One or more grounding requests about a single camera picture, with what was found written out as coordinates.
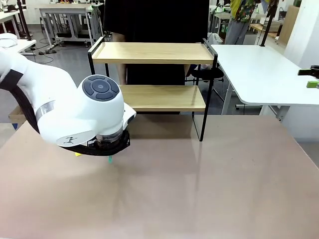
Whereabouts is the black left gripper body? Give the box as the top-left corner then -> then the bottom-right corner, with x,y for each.
96,135 -> 130,152

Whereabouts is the person right forearm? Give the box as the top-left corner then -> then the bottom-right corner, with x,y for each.
112,32 -> 128,85

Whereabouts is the two-tier wooden metal shelf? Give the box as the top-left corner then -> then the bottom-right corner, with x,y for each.
87,36 -> 219,142

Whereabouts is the white partition panel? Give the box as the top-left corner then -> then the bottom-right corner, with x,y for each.
284,0 -> 319,69

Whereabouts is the brown cardboard panel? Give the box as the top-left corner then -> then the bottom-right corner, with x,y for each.
278,5 -> 300,45

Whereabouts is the large white side table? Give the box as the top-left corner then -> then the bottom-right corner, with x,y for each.
210,44 -> 319,122

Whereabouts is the black stand pole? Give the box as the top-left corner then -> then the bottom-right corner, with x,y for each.
17,0 -> 33,40
259,0 -> 275,47

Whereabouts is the wooden background table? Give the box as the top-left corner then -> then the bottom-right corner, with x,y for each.
249,23 -> 281,39

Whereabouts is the person in floral shirt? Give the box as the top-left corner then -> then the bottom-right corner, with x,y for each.
225,0 -> 261,45

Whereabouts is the black office chair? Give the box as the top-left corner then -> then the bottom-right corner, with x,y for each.
189,67 -> 225,83

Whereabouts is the wooden tray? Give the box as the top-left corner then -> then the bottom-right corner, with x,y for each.
8,106 -> 25,124

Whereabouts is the white plastic bag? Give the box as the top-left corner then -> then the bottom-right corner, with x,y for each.
208,32 -> 224,45

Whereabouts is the small white side table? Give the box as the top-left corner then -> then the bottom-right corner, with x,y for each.
0,38 -> 37,55

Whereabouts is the person torso black shirt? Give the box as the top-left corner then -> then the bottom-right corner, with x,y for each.
103,0 -> 210,87

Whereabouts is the white object on table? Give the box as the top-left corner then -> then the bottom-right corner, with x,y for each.
0,32 -> 18,48

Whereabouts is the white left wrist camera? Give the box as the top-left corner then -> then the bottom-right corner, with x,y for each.
123,102 -> 137,130

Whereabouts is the white frame background desk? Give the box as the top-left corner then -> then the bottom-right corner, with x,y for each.
39,6 -> 97,47

